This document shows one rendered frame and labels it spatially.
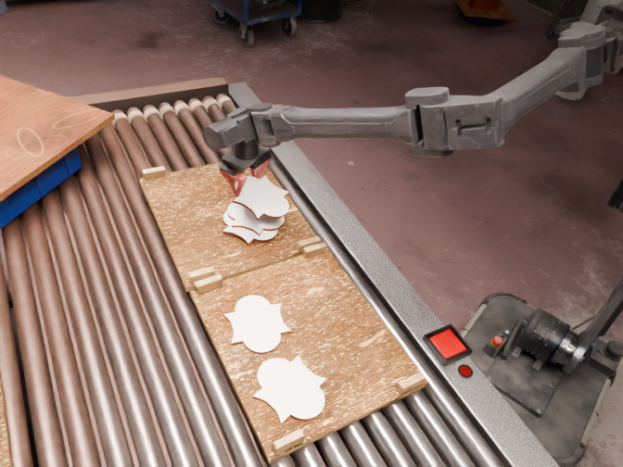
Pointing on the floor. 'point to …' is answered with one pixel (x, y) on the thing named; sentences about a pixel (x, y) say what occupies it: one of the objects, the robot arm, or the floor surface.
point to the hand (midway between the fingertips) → (246, 183)
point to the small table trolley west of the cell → (222, 10)
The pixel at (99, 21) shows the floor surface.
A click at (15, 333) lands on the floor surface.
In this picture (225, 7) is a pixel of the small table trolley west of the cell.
